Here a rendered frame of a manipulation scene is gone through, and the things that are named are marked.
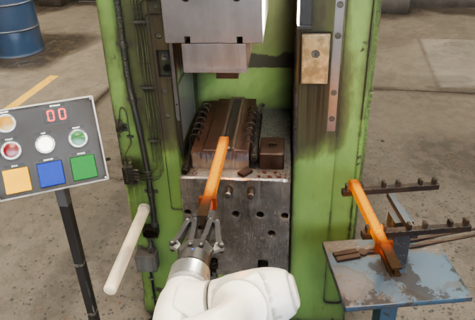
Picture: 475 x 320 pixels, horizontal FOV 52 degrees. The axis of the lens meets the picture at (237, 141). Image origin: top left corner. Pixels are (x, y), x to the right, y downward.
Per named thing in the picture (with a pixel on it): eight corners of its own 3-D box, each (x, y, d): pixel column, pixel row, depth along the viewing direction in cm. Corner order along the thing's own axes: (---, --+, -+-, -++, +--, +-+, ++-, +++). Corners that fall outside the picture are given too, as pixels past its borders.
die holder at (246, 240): (288, 278, 184) (290, 180, 162) (189, 273, 188) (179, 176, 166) (288, 192, 233) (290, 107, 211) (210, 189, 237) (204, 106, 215)
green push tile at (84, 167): (98, 176, 156) (93, 153, 156) (74, 181, 154) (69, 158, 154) (98, 176, 158) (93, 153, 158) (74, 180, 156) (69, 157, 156)
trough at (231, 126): (234, 151, 166) (234, 147, 165) (218, 150, 167) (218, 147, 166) (244, 99, 202) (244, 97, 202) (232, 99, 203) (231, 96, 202)
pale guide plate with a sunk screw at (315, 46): (327, 84, 164) (330, 34, 155) (300, 84, 164) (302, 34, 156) (326, 82, 165) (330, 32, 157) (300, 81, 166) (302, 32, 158)
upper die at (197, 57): (247, 73, 152) (246, 43, 147) (183, 73, 154) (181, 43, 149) (255, 32, 188) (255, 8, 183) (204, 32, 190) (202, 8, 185)
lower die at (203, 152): (249, 169, 169) (248, 147, 165) (191, 167, 171) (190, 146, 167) (256, 115, 205) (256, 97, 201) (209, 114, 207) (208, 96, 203)
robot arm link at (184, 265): (209, 306, 104) (213, 285, 109) (206, 275, 99) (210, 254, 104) (167, 304, 105) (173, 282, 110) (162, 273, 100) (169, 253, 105)
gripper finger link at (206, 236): (196, 244, 111) (203, 245, 111) (208, 214, 120) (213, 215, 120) (198, 258, 113) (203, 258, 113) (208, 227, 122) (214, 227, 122)
